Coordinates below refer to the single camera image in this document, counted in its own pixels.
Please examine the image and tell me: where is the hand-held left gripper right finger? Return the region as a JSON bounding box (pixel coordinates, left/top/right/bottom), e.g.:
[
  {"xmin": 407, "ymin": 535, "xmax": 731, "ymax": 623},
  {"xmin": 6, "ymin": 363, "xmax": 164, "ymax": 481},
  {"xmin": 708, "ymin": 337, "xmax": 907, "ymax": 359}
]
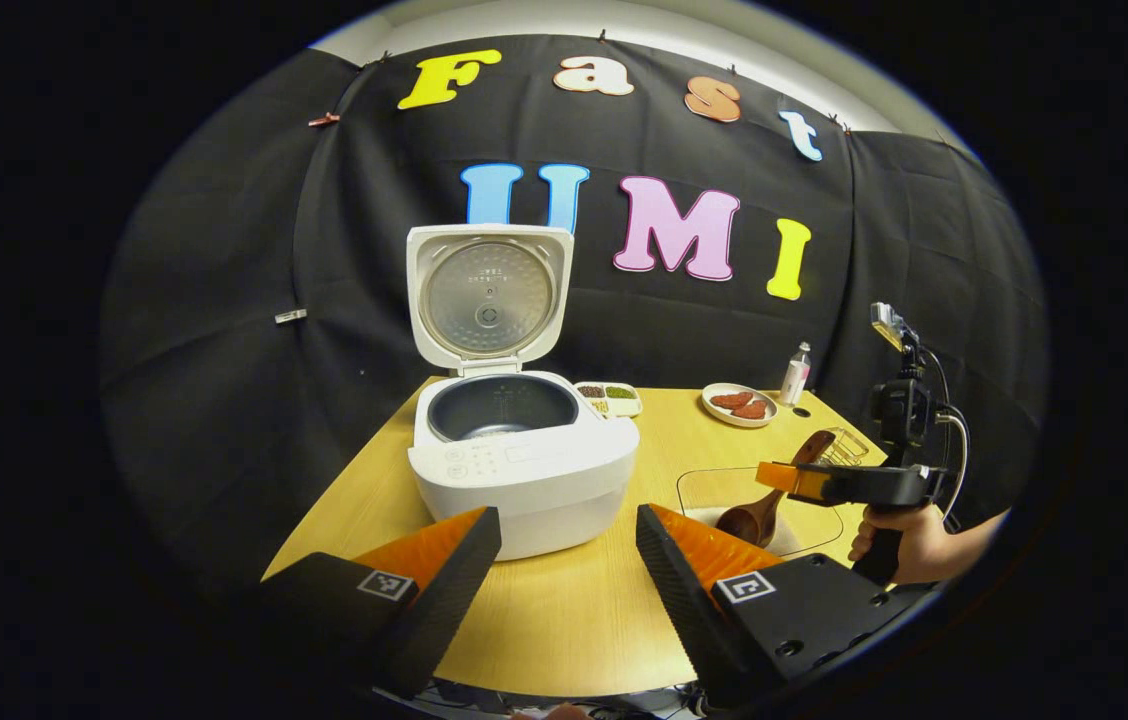
[{"xmin": 635, "ymin": 503, "xmax": 935, "ymax": 711}]

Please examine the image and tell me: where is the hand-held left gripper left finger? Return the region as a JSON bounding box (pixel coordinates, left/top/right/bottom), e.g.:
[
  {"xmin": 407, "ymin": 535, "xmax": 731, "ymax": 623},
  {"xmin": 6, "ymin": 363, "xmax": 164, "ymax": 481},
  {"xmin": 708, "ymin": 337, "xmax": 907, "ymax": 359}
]
[{"xmin": 259, "ymin": 506, "xmax": 503, "ymax": 701}]

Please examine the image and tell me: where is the wire chopstick holder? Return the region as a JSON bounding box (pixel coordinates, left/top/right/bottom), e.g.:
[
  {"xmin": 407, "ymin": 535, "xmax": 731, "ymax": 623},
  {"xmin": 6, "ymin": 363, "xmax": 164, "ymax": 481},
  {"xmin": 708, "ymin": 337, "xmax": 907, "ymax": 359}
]
[{"xmin": 814, "ymin": 428, "xmax": 871, "ymax": 469}]

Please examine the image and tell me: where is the brown wooden spoon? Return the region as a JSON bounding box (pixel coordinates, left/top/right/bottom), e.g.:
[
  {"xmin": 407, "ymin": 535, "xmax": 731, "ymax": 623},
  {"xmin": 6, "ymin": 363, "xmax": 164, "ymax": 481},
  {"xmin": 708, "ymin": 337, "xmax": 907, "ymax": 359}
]
[{"xmin": 714, "ymin": 430, "xmax": 837, "ymax": 549}]

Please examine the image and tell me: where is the clear rice container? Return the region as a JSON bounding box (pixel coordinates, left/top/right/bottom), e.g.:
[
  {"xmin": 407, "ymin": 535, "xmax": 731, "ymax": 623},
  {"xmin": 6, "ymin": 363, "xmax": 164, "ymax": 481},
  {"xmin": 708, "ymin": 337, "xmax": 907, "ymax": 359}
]
[{"xmin": 676, "ymin": 466, "xmax": 845, "ymax": 558}]

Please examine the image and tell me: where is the white rice cooker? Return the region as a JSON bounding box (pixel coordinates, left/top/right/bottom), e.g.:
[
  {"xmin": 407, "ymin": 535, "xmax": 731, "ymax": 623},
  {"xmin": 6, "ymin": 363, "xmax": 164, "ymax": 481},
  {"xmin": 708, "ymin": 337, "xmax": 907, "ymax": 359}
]
[{"xmin": 406, "ymin": 222, "xmax": 641, "ymax": 562}]

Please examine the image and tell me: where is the small pink label bottle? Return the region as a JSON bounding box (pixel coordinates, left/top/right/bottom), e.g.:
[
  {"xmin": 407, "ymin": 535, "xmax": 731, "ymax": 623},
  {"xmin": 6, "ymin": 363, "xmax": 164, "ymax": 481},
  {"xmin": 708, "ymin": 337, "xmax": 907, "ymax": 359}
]
[{"xmin": 780, "ymin": 342, "xmax": 813, "ymax": 407}]

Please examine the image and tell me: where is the white round plate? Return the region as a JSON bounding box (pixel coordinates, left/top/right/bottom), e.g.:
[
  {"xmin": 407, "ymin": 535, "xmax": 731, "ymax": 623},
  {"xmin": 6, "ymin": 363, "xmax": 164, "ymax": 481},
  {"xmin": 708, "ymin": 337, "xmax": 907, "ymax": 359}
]
[{"xmin": 701, "ymin": 383, "xmax": 779, "ymax": 429}]

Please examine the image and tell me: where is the white divided condiment dish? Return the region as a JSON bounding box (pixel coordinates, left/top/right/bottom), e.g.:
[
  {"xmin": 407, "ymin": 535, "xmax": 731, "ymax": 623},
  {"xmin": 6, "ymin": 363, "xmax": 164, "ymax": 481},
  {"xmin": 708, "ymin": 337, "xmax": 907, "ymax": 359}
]
[{"xmin": 574, "ymin": 381, "xmax": 643, "ymax": 419}]

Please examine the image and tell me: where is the black backdrop cloth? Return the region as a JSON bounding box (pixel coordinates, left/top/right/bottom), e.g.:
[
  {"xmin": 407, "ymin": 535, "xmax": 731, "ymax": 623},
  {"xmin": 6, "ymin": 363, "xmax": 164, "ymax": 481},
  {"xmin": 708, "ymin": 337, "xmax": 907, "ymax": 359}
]
[{"xmin": 99, "ymin": 35, "xmax": 1050, "ymax": 601}]

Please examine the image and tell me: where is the gripper camera cable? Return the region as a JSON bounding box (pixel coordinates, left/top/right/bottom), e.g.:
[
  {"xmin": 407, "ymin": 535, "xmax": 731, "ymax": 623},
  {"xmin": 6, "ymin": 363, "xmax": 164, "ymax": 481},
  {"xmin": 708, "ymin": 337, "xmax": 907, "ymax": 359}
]
[{"xmin": 922, "ymin": 345, "xmax": 971, "ymax": 496}]

